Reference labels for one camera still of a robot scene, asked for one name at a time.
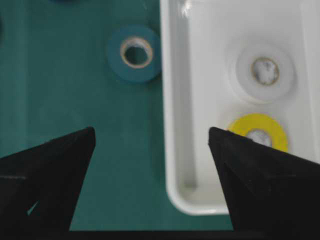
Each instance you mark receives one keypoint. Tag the teal tape roll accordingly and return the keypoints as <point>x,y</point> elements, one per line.
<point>134,53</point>

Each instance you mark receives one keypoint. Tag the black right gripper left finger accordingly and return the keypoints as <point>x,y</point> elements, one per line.
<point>40,186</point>

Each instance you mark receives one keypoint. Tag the green table cloth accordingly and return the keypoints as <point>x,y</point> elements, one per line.
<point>55,79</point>

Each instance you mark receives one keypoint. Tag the yellow tape roll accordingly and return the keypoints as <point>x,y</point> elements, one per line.
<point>262,129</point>

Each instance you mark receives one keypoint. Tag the white tape roll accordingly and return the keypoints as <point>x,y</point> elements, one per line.
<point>260,73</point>

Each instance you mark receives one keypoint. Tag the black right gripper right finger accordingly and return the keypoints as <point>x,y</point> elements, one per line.
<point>267,191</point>

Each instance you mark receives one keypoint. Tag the white plastic case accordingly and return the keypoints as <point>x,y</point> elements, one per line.
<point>200,41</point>

